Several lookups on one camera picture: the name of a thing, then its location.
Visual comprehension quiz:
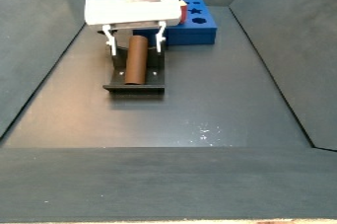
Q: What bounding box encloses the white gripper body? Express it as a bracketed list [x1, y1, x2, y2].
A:
[84, 0, 182, 27]

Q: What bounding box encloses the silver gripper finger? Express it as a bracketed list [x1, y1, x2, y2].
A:
[103, 25, 118, 55]
[156, 21, 168, 53]

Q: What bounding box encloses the brown cylinder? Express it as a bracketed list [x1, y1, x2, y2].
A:
[126, 36, 148, 85]

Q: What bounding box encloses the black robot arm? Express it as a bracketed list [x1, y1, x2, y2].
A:
[84, 0, 182, 55]

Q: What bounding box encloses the blue foam shape board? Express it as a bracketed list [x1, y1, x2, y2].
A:
[132, 0, 219, 46]

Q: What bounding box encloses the red white-topped peg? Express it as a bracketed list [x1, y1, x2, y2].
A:
[179, 0, 187, 24]

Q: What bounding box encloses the black cradle stand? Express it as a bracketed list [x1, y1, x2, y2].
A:
[103, 47, 166, 95]

